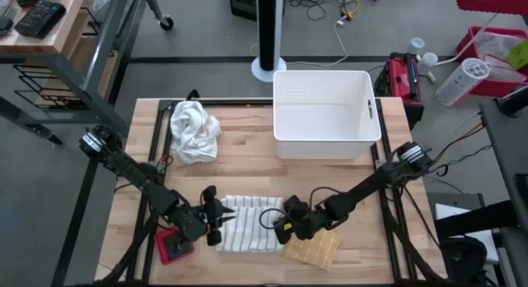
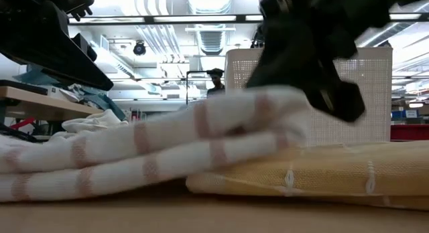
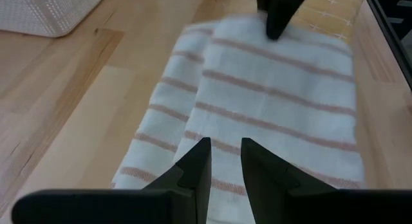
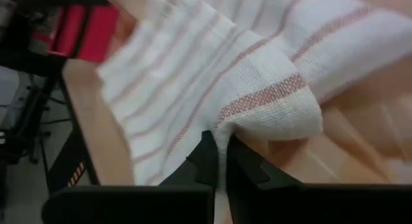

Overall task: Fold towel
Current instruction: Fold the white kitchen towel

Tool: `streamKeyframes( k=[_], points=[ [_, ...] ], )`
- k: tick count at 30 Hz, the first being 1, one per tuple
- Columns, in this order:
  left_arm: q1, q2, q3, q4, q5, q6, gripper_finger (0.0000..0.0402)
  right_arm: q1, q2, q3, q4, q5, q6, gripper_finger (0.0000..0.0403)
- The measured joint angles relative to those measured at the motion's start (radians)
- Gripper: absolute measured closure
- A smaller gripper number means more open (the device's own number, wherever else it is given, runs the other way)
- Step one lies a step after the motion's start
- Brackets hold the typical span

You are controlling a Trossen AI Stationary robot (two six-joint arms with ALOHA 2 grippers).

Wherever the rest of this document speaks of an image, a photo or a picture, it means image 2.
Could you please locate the wooden workbench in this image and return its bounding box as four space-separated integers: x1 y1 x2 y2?
0 79 105 123

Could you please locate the orange towel with white grid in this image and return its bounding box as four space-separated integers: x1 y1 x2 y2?
186 141 429 211

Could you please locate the white perforated plastic basket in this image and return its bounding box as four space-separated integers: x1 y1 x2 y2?
225 47 393 143

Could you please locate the white striped towel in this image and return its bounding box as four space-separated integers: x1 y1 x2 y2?
0 85 311 203

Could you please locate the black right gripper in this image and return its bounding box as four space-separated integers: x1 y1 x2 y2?
246 0 391 93

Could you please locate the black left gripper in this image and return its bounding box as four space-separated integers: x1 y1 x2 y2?
0 0 114 92

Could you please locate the black overhead camera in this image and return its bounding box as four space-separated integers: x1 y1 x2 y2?
249 23 265 49

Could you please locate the red black tool case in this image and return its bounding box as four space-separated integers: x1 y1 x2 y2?
390 124 429 142

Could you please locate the shelf with blue boxes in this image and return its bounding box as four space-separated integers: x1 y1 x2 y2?
390 105 429 125

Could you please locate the silver ventilation duct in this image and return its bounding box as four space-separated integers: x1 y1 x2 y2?
186 0 235 55

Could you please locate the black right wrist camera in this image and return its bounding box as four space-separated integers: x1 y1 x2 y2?
303 58 366 123

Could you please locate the black ceiling spotlight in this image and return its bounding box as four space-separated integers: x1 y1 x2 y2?
132 40 147 57

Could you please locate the person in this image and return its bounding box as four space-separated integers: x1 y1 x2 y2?
206 68 226 98

